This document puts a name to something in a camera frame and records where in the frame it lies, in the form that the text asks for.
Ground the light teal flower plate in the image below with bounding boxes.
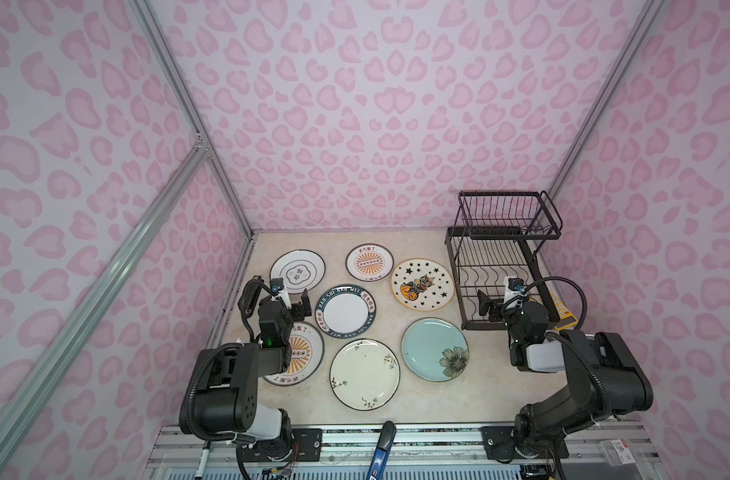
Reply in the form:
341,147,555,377
401,318,469,383

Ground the star and cat plate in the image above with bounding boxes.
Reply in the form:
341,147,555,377
389,258,455,313

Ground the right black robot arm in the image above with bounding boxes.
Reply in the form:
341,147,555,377
477,291,653,466

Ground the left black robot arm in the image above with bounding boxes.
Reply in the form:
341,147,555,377
178,287,311,461

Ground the yellow black object behind rack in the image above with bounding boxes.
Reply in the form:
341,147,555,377
548,287,579,331

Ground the large orange sunburst plate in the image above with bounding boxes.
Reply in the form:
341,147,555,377
263,322,325,387

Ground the white plate grey cloud outline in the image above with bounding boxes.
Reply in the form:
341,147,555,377
270,249,326,294

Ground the green rim lettered plate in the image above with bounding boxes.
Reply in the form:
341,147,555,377
313,284,377,339

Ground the small orange sunburst plate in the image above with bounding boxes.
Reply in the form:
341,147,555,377
345,243,394,282

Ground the cream floral branch plate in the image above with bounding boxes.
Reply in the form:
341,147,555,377
329,339,401,411

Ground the white label with red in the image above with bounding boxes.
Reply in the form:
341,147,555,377
599,439,636,467

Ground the black marker pen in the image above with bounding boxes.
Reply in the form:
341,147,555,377
194,441,211,480

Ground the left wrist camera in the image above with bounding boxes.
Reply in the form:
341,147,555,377
270,278,291,309

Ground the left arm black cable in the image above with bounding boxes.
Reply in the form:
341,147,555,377
237,275,271,343

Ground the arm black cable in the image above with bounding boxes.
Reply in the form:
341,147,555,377
500,275,613,421
237,275,271,343

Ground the black wire dish rack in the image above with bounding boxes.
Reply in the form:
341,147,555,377
445,190,563,331

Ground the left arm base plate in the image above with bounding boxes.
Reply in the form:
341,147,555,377
237,427,322,463

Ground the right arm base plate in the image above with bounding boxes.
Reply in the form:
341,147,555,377
480,425,569,464

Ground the blue handled tool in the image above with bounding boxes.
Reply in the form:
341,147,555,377
366,421,397,480

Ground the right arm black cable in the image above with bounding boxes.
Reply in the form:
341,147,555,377
500,275,613,421

